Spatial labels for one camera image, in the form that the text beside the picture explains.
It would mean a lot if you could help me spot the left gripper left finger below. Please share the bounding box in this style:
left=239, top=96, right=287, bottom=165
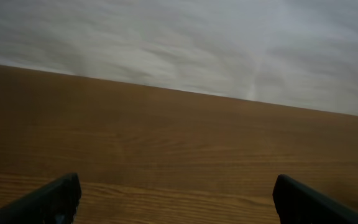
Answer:
left=0, top=172, right=83, bottom=224

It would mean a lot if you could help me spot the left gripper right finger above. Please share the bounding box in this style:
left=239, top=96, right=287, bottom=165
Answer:
left=272, top=174, right=358, bottom=224

